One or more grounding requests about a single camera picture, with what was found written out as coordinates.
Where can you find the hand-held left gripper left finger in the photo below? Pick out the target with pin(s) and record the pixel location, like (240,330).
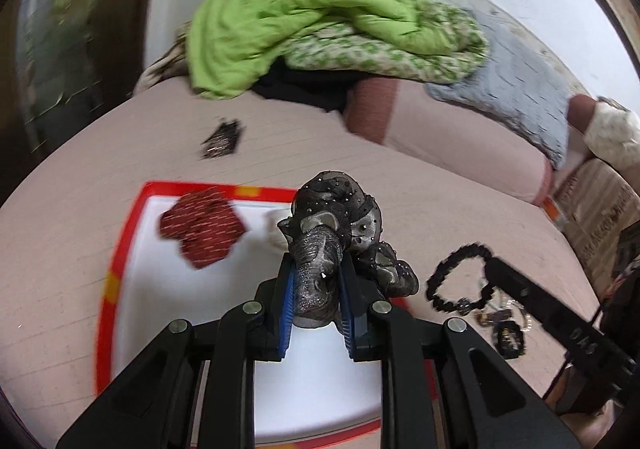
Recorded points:
(285,311)

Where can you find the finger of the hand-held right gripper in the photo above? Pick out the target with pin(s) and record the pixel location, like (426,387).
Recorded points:
(520,291)

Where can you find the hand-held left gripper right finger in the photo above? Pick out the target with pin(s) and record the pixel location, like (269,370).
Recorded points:
(350,316)

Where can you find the grey sheer scrunchie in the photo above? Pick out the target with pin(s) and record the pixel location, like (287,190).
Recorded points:
(320,259)

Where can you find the white tray with red rim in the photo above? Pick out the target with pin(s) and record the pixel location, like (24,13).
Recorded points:
(150,309)

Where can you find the brown cardboard carton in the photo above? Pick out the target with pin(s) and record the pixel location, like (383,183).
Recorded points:
(600,209)

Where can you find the red dotted scrunchie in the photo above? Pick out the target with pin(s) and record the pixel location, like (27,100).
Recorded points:
(202,229)

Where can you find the pink pillow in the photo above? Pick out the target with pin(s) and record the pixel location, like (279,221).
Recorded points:
(450,144)

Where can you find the brown hair claw clip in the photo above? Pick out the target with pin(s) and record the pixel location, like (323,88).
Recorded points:
(222,139)

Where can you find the grey quilted blanket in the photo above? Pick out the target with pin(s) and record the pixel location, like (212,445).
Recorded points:
(520,79)

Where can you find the black cloth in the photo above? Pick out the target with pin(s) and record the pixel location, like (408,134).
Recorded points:
(300,89)

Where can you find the patterned beige cloth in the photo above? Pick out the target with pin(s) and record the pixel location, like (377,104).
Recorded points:
(160,66)

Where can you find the green blanket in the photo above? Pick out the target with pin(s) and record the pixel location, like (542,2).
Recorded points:
(280,9)

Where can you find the wooden door with glass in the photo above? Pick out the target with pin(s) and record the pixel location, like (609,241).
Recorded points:
(55,29)

